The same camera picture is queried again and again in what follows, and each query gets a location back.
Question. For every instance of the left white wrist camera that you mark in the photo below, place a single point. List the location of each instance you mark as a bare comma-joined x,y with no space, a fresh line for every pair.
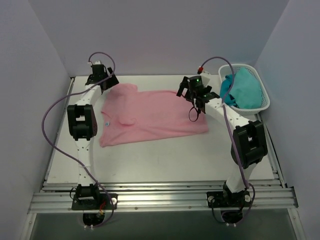
93,63

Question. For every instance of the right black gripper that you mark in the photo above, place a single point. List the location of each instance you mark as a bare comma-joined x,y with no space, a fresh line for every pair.
182,88

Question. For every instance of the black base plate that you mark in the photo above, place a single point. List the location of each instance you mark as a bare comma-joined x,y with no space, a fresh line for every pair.
222,199
110,201

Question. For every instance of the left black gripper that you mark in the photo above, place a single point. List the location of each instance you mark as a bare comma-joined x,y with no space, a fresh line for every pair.
110,79

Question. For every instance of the aluminium rail frame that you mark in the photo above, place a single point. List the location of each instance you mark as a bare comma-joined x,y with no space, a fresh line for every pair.
162,188

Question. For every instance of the white plastic basket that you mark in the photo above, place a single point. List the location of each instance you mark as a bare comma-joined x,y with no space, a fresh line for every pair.
226,70

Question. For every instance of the dark teal t shirt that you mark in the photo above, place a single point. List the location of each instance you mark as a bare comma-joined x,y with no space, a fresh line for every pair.
225,86

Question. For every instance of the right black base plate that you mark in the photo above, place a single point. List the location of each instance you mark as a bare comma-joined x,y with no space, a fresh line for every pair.
222,199

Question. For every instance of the light teal t shirt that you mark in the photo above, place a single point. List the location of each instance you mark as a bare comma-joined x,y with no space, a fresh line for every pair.
246,90

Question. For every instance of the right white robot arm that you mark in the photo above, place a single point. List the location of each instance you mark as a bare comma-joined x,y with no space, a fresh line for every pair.
248,139

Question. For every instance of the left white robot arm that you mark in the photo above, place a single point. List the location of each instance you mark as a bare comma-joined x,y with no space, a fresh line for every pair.
83,127

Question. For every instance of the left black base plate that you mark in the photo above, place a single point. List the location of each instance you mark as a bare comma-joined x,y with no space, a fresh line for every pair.
110,201

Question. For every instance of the pink t shirt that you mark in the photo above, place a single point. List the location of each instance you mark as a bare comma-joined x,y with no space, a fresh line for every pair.
132,116

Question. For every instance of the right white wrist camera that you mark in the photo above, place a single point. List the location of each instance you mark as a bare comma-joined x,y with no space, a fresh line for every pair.
205,76

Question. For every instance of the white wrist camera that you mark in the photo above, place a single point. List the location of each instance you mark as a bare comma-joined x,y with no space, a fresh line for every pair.
205,76
93,63

